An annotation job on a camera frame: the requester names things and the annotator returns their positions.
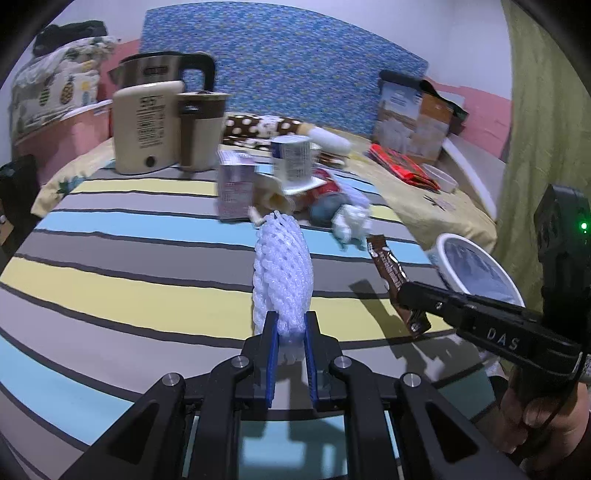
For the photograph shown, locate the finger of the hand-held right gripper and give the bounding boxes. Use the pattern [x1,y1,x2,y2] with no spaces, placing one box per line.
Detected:
[398,280,466,331]

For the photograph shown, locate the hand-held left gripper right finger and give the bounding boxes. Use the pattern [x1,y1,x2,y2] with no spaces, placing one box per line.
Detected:
[302,311,525,480]

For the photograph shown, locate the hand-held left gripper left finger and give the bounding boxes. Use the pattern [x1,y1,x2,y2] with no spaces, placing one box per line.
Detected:
[60,311,280,480]

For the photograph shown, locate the white round bin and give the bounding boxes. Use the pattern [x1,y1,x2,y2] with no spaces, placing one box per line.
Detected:
[441,240,520,305]
[427,233,527,370]

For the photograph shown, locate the brown chocolate bar wrapper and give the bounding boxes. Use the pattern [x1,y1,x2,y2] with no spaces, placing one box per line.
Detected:
[366,234,432,340]

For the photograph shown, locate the white foam fruit net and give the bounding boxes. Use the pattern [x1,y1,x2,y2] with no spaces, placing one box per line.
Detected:
[252,210,315,365]

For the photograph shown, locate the red labelled metal can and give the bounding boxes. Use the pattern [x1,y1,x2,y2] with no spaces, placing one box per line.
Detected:
[308,167,349,227]

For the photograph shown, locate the person's right hand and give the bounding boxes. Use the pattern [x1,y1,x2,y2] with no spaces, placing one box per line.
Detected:
[501,381,591,462]

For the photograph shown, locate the yellow bedsheet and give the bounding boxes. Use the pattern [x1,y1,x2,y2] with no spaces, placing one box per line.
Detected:
[30,134,498,250]

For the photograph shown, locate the crumpled white tissue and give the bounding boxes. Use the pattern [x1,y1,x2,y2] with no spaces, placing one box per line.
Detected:
[331,203,372,250]

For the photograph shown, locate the clear plastic bowl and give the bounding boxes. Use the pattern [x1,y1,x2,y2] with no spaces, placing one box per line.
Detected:
[420,164,460,193]

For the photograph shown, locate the red plaid cloth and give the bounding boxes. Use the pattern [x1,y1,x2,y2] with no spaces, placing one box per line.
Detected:
[368,144,441,192]

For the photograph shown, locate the striped cloth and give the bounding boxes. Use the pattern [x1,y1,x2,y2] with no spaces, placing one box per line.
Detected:
[0,161,499,480]

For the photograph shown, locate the beige crumpled paper cup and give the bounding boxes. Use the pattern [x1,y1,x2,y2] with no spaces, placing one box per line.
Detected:
[252,178,296,217]

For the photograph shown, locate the cardboard box with bag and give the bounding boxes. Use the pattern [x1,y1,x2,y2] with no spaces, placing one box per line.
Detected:
[373,69,469,162]

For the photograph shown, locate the white rolled towel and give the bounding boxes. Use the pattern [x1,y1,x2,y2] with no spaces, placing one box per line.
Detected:
[307,127,352,155]

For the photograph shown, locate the white yogurt cup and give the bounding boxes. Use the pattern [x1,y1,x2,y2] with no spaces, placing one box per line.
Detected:
[270,135,324,195]

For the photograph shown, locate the green curtain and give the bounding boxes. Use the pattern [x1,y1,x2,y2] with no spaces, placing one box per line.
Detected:
[501,0,591,259]

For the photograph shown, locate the brown polka-dot blanket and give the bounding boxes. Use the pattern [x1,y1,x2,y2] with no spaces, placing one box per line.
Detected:
[222,113,305,148]

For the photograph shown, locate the cream and brown jug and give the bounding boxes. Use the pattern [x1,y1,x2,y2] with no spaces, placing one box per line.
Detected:
[175,91,232,171]

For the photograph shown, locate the blue patterned headboard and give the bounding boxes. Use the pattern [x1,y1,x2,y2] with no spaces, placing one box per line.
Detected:
[139,7,428,139]

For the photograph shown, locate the black box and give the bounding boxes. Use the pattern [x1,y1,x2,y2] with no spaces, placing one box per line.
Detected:
[0,154,40,259]

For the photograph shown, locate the pink plastic storage box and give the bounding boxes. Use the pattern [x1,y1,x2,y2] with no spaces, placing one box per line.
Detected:
[14,99,115,185]

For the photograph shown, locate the stainless steel electric kettle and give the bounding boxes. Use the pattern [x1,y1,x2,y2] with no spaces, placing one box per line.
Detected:
[108,52,217,93]

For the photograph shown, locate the pineapple print quilt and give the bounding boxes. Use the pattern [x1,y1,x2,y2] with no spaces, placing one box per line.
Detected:
[11,37,116,139]

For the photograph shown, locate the black bag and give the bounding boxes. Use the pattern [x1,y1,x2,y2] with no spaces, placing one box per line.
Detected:
[33,23,109,58]

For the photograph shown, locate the white bed frame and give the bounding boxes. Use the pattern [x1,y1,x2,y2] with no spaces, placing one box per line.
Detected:
[441,138,505,217]

